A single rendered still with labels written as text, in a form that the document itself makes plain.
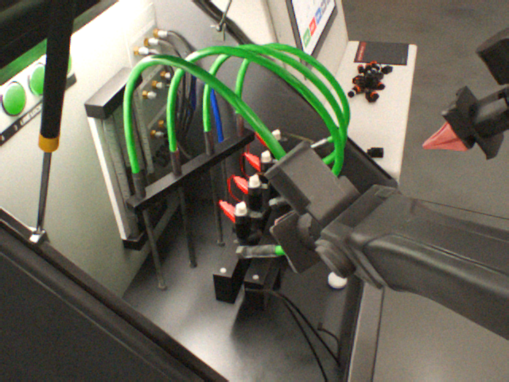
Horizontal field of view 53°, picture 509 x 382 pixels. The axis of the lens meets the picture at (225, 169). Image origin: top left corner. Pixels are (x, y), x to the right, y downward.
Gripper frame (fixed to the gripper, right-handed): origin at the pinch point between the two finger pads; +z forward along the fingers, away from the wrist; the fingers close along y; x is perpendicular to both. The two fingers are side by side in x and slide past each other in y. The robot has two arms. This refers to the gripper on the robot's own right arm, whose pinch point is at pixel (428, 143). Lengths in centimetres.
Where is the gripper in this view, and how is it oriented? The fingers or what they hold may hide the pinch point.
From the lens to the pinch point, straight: 89.7
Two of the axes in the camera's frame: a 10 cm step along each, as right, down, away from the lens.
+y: -6.4, -7.6, -1.1
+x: -5.5, 5.4, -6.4
